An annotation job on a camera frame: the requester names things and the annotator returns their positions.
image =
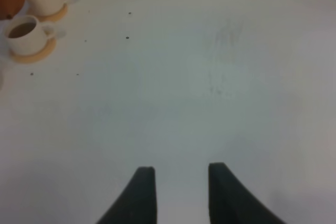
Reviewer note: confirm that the orange coaster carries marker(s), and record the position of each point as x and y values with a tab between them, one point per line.
49	48
54	17

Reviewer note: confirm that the near white teacup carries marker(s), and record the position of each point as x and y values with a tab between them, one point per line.
26	35

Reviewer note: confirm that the near orange coaster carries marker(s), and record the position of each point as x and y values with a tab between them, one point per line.
49	48

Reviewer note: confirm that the far orange coaster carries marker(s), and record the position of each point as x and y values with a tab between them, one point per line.
54	17

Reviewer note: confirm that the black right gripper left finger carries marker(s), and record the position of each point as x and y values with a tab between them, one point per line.
138	201

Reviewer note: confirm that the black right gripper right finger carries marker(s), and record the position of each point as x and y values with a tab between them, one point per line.
229	201

